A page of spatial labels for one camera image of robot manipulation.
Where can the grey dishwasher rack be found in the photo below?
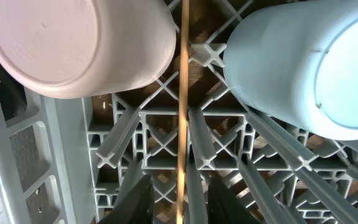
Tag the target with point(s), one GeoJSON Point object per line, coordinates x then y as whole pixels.
{"type": "Point", "coordinates": [72, 160]}

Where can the blue cup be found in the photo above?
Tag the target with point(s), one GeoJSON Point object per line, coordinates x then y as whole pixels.
{"type": "Point", "coordinates": [298, 62]}

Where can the wooden chopstick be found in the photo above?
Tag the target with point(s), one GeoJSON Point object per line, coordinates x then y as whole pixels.
{"type": "Point", "coordinates": [182, 108]}

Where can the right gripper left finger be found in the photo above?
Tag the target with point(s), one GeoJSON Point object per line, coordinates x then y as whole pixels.
{"type": "Point", "coordinates": [137, 206]}

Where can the pink cup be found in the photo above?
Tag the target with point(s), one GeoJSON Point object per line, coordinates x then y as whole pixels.
{"type": "Point", "coordinates": [75, 48]}

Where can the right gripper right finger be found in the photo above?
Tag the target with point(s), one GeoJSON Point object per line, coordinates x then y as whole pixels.
{"type": "Point", "coordinates": [224, 207]}

